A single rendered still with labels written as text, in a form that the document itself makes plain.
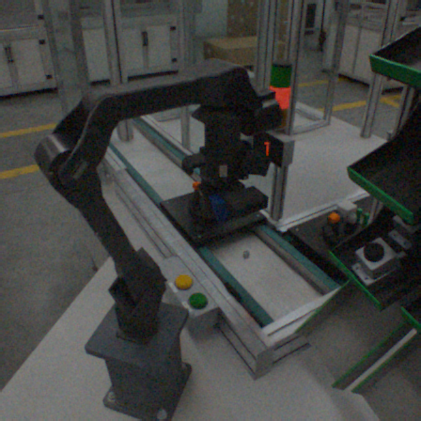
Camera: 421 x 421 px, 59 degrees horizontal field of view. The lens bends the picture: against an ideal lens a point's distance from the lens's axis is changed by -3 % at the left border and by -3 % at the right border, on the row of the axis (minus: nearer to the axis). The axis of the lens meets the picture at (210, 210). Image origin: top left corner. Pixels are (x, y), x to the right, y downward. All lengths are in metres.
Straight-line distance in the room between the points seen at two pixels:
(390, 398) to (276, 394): 0.25
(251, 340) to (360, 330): 0.22
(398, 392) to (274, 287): 0.41
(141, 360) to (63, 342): 0.36
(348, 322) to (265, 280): 0.31
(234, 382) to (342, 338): 0.26
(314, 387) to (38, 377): 0.61
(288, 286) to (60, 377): 0.58
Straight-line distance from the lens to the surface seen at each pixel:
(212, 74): 0.54
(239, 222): 1.13
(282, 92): 0.97
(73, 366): 0.97
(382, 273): 0.63
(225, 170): 0.61
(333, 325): 0.81
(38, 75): 5.99
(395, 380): 0.76
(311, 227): 1.14
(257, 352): 0.83
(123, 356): 0.71
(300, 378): 0.93
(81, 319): 1.06
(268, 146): 1.02
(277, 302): 0.98
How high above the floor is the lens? 1.63
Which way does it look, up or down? 34 degrees down
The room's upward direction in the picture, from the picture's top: straight up
